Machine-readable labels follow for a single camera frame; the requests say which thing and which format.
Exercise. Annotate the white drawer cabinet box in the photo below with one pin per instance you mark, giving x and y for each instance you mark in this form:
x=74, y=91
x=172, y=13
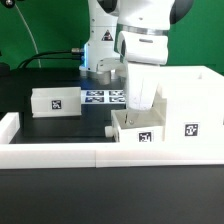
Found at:
x=191, y=100

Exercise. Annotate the white U-shaped fence frame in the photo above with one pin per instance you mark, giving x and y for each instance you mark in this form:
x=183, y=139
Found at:
x=97, y=155

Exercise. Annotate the white front drawer with tag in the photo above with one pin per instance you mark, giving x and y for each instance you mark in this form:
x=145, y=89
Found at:
x=148, y=127

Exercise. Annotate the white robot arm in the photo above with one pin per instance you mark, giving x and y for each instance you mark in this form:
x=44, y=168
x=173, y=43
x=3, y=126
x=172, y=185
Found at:
x=131, y=37

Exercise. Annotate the white rear drawer with tag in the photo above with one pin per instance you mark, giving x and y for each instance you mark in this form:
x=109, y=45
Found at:
x=56, y=102

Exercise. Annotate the paper sheet with fiducial tags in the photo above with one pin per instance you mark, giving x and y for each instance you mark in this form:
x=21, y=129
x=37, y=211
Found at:
x=102, y=97

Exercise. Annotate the black camera mount top left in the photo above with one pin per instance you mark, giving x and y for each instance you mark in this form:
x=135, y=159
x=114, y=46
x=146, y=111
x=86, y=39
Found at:
x=9, y=3

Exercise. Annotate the white drawer with tag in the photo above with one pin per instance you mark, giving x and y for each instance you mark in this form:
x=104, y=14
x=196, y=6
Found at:
x=148, y=127
x=56, y=102

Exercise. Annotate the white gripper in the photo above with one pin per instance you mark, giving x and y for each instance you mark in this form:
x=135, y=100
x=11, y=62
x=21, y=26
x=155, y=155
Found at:
x=141, y=83

